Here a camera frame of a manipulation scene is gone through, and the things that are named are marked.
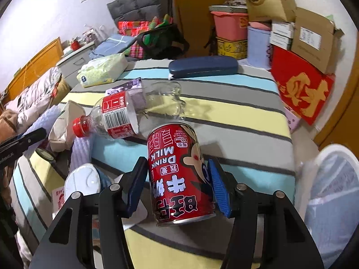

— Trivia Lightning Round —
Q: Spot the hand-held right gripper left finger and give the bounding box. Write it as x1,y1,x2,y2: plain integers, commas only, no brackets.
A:
29,157,149,269

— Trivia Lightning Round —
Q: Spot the purple printed packet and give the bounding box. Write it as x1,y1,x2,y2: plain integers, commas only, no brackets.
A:
106,78,143,97

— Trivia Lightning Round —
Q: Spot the brown paper bag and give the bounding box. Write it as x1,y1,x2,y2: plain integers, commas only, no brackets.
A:
240,0,297,23

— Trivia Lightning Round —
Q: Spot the red box gold character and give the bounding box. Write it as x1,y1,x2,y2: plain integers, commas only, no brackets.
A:
271,46,335,126

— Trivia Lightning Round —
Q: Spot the red white packet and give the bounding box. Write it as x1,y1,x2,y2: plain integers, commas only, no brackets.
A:
51,188,66,210

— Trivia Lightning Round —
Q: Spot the pink flat box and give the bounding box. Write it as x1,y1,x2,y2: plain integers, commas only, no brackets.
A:
283,106,302,133

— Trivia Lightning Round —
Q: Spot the striped bed sheet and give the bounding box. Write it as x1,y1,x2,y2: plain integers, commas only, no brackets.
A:
11,59,296,269

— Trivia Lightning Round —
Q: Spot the floral quilt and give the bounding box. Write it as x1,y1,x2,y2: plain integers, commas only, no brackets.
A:
0,67,70,135

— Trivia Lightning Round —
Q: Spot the white drawer cabinet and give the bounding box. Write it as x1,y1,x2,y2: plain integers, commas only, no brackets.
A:
56,41,97,80

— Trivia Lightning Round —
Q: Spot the clear plastic bottle red cap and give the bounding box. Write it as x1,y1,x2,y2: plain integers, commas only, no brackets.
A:
72,81,187,141

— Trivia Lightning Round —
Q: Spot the pink storage bin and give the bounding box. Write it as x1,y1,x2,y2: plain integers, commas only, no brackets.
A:
210,11,250,42

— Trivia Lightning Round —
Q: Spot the dark blue glasses case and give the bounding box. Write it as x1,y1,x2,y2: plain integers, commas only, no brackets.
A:
168,56,239,79

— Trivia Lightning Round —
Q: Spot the open cardboard box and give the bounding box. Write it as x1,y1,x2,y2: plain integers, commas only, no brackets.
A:
290,7,345,75

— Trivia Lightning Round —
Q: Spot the white round bin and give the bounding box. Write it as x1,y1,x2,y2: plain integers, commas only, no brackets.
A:
299,144,355,262

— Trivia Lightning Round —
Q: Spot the lavender storage bin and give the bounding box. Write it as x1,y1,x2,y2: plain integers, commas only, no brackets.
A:
247,22,274,69

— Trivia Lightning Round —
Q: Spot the wooden wardrobe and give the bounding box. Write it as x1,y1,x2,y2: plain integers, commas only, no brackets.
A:
142,0,244,58

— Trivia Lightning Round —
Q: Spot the white foam fruit net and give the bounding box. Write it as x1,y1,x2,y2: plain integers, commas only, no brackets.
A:
69,134,94,174
21,108,62,135

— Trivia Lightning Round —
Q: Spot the black bag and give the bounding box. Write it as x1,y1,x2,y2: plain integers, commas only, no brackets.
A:
137,24,190,60

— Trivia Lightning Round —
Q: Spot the yellow patterned box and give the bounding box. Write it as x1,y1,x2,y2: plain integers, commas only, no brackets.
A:
216,36,249,60

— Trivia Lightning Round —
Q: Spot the wooden bed headboard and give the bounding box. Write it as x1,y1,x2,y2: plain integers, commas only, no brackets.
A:
6,37,63,96

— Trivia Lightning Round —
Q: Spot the blue bin liner bag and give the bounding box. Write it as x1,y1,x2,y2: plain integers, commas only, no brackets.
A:
304,153,352,261

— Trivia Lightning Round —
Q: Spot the pale green tissue pack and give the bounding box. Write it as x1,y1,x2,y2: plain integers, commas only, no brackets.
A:
77,53,129,88

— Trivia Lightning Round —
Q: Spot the wooden door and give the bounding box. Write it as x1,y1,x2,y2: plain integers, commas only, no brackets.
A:
313,28,359,153

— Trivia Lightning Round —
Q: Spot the red green plaid bag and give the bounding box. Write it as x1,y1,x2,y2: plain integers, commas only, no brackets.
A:
117,14,174,59

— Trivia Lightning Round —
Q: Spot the red milk drink can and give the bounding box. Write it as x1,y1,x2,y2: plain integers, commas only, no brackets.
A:
147,122,216,227

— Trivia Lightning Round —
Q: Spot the black chair grey cushion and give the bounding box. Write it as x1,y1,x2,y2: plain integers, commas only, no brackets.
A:
107,0,176,34

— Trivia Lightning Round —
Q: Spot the beige paper bag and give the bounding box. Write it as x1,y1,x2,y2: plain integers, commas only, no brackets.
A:
48,100,86,152

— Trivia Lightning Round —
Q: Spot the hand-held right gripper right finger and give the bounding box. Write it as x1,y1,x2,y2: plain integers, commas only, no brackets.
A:
208,157,324,269

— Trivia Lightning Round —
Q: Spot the blue folded cloth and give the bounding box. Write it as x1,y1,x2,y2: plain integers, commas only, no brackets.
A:
92,34,138,59

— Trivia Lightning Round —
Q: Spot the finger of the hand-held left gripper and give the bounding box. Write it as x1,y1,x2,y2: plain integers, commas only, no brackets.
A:
0,127,47,152

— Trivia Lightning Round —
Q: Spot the small white carton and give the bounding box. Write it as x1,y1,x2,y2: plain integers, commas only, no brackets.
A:
270,32,293,51
271,21,295,34

